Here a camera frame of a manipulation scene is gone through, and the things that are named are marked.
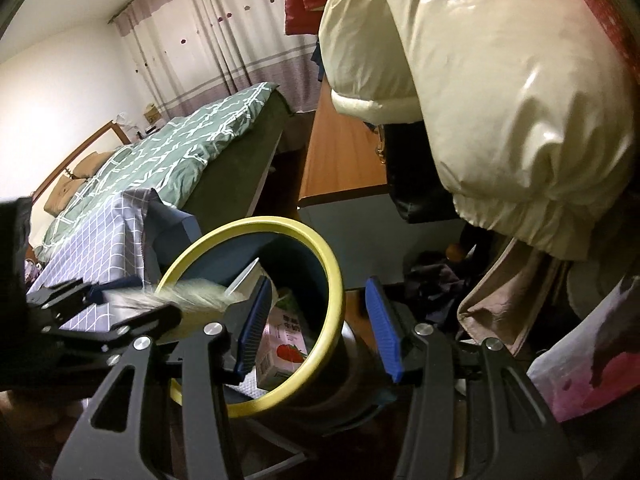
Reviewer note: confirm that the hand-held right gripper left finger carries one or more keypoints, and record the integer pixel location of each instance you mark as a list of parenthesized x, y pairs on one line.
[(254, 322)]

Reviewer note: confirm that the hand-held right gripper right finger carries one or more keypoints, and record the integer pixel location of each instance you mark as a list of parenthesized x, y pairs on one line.
[(382, 330)]

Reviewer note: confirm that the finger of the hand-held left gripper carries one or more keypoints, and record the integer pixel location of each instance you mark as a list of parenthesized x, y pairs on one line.
[(70, 297), (120, 332)]

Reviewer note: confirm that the pink carton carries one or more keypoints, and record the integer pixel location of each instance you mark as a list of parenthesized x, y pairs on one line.
[(285, 342)]

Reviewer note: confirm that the yellow rimmed trash bin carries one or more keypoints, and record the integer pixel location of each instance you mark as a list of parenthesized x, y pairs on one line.
[(322, 252)]

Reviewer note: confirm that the purple patterned sheet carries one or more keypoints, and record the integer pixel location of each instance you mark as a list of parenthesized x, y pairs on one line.
[(95, 240)]

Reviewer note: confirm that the dark purple cloth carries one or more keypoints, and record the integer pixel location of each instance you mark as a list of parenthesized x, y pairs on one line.
[(440, 285)]

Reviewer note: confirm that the brown pillow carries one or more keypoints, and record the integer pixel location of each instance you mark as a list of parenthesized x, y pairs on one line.
[(62, 195), (94, 163)]

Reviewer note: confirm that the blue upholstered bench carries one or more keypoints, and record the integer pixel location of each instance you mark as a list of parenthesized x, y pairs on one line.
[(172, 230)]

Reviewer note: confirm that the beige bag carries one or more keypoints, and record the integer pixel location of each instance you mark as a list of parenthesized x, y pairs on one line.
[(505, 300)]

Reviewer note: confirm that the wooden headboard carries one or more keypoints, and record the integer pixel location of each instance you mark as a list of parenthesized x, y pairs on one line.
[(75, 150)]

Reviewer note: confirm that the orange wooden cabinet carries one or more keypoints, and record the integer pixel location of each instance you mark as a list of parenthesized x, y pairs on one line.
[(340, 160)]

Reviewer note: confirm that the bed with green checked blanket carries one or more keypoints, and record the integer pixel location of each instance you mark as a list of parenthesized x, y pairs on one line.
[(165, 150)]

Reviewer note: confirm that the small cardboard box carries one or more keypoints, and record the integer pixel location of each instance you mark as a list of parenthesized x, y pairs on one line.
[(151, 114)]

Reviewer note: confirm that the pink printed plastic bag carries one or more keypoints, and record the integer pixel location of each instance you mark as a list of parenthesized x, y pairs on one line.
[(585, 360)]

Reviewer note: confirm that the cream puffer jacket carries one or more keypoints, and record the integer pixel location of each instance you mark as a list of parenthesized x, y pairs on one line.
[(480, 90)]

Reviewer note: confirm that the white and mauve curtain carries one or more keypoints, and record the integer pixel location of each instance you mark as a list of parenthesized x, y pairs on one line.
[(210, 45)]

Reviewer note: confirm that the red dotted cloth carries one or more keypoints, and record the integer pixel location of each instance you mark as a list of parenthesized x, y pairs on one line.
[(610, 15)]

